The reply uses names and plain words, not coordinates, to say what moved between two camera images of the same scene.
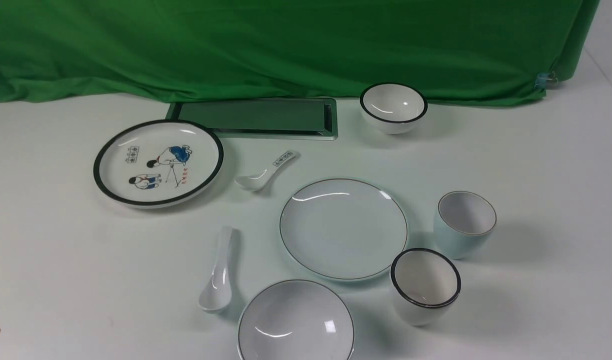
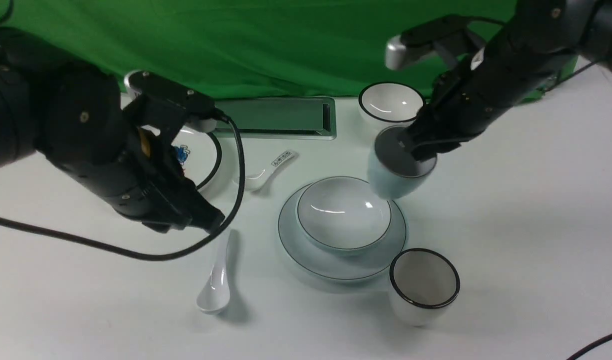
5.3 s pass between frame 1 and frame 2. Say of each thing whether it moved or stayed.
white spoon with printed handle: stayed
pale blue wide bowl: moved
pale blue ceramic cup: moved
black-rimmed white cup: stayed
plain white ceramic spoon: stayed
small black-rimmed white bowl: stayed
